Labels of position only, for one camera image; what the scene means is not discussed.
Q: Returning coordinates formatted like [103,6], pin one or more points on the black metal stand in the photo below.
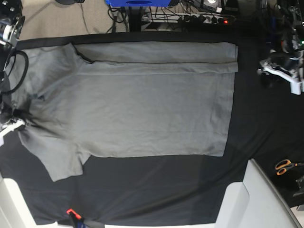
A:
[135,18]

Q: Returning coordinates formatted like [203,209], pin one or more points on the red blue clamp front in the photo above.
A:
[76,220]

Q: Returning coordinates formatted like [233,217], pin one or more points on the white chair left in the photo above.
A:
[14,212]

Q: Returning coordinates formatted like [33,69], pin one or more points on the blue plastic box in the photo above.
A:
[138,3]

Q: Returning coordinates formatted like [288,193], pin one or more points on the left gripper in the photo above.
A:
[281,66]

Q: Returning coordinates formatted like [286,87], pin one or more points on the orange handled scissors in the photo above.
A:
[284,165]

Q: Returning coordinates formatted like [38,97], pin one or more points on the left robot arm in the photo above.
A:
[284,23]

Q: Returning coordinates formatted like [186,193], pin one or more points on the black table cloth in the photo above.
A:
[266,125]

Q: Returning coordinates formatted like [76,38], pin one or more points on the grey T-shirt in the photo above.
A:
[153,99]

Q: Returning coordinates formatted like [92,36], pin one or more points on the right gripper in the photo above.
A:
[18,120]

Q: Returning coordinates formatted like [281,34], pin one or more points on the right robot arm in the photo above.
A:
[11,24]

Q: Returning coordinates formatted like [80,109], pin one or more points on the white power strip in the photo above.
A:
[206,18]

